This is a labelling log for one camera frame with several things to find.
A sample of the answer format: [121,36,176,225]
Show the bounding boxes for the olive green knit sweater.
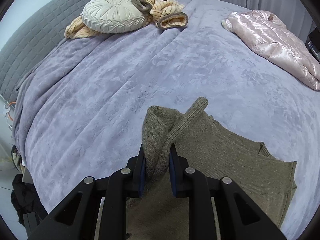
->
[127,97,296,239]

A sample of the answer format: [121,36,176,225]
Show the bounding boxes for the black bag on floor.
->
[11,174,48,226]

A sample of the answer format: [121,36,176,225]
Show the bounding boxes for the lavender plush bed blanket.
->
[13,0,319,239]

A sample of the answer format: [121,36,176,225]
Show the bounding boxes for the grey quilted headboard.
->
[1,0,90,102]

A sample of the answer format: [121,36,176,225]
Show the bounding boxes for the pink satin puffer jacket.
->
[221,10,319,91]

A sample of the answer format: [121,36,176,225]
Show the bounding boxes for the round white pleated cushion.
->
[81,0,148,34]

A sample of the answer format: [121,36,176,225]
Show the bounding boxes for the peach striped fleece garment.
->
[64,0,188,39]

